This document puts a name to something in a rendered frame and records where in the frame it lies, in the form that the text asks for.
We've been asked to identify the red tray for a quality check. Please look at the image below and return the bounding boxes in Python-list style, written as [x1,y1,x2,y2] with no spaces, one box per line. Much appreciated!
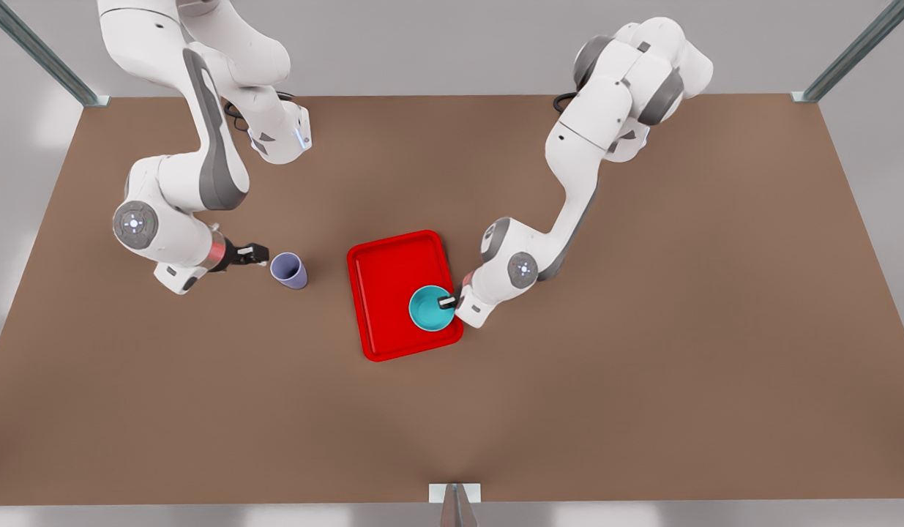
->
[346,230,465,363]

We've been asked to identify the silver frame post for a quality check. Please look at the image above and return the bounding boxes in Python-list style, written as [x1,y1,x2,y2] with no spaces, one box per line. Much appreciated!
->
[791,0,904,104]
[0,0,110,108]
[429,483,482,527]

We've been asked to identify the teal bowl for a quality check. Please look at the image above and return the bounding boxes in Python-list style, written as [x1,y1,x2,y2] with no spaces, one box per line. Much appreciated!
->
[408,285,458,332]

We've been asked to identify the lavender cup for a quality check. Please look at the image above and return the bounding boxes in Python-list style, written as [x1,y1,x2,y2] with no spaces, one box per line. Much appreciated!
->
[269,252,308,291]

